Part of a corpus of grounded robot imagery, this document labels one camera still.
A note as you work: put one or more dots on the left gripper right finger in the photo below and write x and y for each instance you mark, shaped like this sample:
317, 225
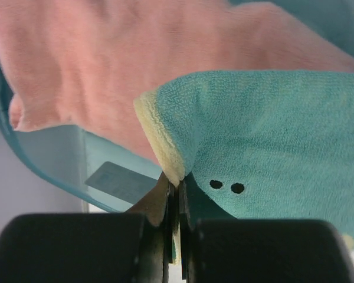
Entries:
194, 204

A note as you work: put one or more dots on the teal plastic tray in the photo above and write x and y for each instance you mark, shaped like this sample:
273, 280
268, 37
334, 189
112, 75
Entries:
111, 177

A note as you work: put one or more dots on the green yellow towel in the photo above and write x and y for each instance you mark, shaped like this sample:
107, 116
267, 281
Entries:
260, 144

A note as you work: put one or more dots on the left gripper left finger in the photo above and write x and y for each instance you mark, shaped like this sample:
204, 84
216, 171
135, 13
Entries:
155, 244

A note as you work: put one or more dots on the pink towel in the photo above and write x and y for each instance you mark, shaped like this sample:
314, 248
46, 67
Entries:
84, 62

